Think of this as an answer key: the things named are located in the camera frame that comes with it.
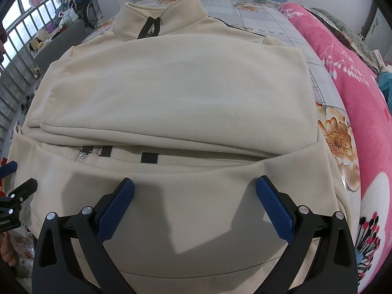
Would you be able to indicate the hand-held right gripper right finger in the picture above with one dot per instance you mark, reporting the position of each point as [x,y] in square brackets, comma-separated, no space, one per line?
[275,208]

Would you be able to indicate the metal railing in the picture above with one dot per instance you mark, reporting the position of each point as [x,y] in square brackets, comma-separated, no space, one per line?
[9,76]

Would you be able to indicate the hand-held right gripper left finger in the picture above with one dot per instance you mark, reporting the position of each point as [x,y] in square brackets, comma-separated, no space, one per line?
[116,208]

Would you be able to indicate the pair of beige shoes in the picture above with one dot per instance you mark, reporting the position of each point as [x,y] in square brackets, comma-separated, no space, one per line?
[37,73]

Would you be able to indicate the grey patterned quilt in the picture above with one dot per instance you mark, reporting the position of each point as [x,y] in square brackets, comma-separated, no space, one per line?
[346,27]

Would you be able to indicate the cream zip jacket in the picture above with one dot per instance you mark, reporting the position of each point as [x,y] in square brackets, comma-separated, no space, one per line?
[183,98]

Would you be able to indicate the dark hanging clothes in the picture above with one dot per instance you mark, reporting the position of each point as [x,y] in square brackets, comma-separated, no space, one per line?
[3,46]

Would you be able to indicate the grey storage box with clutter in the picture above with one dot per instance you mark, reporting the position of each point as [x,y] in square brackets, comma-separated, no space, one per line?
[52,52]

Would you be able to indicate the person's left hand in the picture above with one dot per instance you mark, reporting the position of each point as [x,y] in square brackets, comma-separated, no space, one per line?
[6,251]

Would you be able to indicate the dark door frame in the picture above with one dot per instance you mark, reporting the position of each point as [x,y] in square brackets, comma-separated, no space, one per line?
[369,21]

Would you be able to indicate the white water dispenser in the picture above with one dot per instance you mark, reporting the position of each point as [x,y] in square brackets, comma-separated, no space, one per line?
[272,2]

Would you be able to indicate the pile of clothes and bags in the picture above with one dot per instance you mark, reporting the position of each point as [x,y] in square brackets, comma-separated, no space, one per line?
[69,15]

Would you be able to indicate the pink floral blanket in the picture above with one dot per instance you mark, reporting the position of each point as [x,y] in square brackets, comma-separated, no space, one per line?
[361,98]

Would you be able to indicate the blue floral cloth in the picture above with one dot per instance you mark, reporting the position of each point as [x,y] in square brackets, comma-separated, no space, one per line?
[386,84]

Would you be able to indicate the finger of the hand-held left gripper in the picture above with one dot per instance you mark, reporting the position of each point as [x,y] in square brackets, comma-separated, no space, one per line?
[26,186]
[7,169]

